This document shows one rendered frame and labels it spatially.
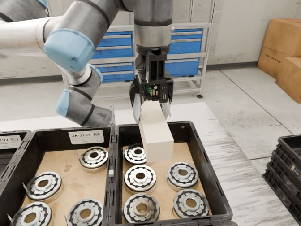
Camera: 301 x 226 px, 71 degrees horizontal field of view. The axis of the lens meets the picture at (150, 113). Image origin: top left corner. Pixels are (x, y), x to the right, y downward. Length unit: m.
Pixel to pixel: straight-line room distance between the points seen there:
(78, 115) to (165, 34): 0.66
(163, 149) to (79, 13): 0.32
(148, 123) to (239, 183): 0.56
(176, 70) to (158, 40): 2.23
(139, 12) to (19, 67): 3.30
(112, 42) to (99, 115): 1.50
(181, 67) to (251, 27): 1.66
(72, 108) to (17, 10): 0.42
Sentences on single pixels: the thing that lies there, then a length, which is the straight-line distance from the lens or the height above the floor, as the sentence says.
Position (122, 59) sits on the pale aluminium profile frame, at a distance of 2.44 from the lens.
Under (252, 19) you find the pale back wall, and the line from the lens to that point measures 3.91.
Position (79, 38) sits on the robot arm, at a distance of 0.39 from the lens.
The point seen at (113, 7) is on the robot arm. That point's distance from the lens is 0.45.
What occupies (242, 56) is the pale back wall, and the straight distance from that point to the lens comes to 4.05.
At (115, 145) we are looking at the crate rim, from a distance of 0.73.
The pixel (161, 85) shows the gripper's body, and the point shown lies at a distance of 0.45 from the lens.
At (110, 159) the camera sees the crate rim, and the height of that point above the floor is 0.93.
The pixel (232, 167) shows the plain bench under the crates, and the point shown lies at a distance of 1.02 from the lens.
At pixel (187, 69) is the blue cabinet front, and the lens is 2.69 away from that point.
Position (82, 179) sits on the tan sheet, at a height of 0.83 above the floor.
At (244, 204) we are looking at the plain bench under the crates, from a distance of 0.92.
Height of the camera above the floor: 1.42
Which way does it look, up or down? 34 degrees down
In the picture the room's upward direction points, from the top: straight up
